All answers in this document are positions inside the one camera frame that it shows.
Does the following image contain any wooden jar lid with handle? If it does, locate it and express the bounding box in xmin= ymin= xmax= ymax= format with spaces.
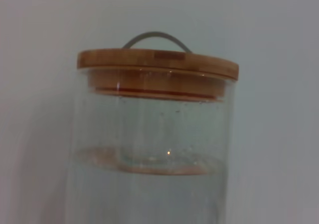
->
xmin=76 ymin=30 xmax=240 ymax=102

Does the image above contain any glass water dispenser jar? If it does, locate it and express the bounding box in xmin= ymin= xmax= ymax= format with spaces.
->
xmin=63 ymin=67 xmax=231 ymax=224

